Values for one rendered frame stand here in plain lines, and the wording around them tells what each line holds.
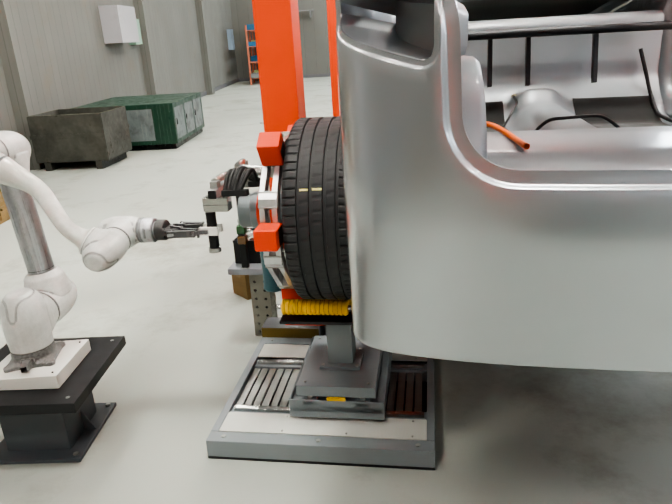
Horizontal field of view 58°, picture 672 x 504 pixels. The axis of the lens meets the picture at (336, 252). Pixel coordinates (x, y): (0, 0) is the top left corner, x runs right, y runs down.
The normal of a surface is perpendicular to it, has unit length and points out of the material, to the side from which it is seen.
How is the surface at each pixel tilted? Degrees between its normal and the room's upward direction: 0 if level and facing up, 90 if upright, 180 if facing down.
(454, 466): 0
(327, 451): 90
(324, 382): 0
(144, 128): 90
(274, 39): 90
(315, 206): 72
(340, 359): 90
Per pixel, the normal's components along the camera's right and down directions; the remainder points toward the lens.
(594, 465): -0.06, -0.94
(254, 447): -0.15, 0.34
